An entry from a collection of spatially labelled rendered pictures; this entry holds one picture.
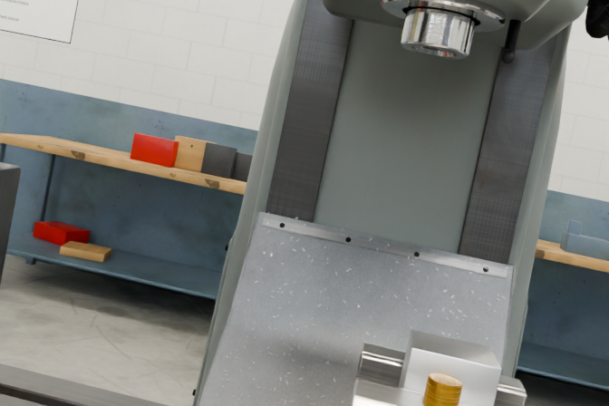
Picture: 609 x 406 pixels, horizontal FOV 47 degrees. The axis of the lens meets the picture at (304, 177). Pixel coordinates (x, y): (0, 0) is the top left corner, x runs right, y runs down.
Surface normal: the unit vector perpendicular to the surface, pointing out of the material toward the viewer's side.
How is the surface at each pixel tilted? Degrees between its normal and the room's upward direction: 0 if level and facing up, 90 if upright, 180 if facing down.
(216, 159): 90
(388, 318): 63
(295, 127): 90
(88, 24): 90
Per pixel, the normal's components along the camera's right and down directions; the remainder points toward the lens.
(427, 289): 0.00, -0.42
